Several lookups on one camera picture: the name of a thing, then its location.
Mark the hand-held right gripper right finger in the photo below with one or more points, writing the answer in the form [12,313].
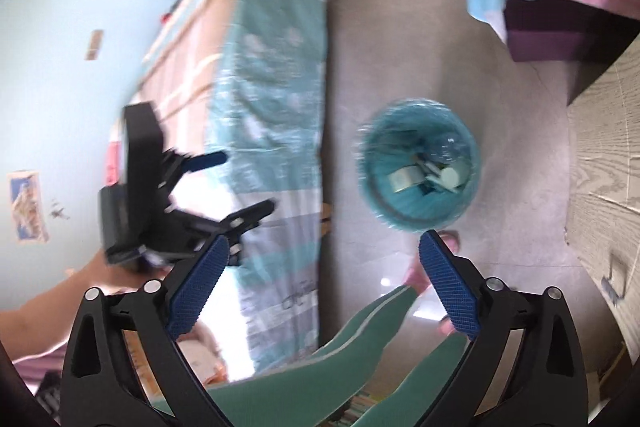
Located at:
[450,287]

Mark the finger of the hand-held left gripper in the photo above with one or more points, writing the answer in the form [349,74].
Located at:
[207,160]
[245,215]

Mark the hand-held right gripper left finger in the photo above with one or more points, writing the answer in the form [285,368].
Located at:
[200,287]

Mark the trash bin with teal bag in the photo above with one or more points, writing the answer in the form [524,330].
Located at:
[395,207]

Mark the white paper cup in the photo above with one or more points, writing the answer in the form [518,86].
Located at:
[447,178]

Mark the white cardboard box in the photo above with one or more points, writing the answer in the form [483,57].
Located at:
[404,179]

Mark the person's left forearm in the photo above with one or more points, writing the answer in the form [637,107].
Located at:
[45,307]

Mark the pink slipper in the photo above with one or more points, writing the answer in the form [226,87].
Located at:
[417,274]

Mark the person's green pants leg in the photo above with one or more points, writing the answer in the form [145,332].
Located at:
[350,347]
[425,387]

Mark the bed with teal printed sheet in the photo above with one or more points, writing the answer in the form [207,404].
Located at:
[275,82]

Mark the grey wood grain cabinet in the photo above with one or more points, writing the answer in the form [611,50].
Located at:
[605,157]

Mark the purple box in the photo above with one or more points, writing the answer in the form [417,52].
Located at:
[545,32]

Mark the small picture wall poster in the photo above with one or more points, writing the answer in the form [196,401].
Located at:
[27,207]

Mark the brown wall sticker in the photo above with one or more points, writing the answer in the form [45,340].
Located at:
[93,44]

